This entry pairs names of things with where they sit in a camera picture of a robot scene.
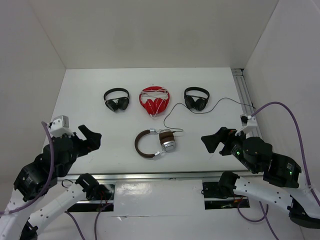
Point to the brown silver headphones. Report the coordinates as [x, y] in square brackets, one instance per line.
[166, 140]

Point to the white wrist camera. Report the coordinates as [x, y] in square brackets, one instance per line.
[59, 127]
[249, 123]

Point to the black headphones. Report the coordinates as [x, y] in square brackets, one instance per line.
[194, 101]
[118, 103]

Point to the red headphones with white cable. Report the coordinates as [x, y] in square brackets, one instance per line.
[154, 99]

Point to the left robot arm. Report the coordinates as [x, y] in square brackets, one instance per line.
[20, 221]

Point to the aluminium rail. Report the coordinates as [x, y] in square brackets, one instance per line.
[157, 176]
[242, 90]

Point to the aluminium rail right side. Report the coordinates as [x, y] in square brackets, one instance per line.
[242, 90]

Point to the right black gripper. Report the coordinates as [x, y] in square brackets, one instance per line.
[224, 135]

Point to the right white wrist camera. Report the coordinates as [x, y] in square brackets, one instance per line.
[249, 123]

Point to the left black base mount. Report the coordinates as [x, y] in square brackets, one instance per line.
[104, 197]

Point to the black headphones right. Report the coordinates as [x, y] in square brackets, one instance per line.
[194, 101]

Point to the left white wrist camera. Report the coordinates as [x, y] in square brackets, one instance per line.
[59, 127]

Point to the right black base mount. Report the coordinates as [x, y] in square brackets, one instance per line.
[216, 198]

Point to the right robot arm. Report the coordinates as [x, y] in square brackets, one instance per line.
[288, 188]

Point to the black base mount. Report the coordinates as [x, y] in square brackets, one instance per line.
[104, 197]
[216, 198]

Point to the black headphones left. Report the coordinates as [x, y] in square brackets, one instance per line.
[118, 103]

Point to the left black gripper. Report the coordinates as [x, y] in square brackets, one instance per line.
[92, 142]

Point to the aluminium rail front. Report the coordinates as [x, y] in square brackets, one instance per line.
[157, 176]

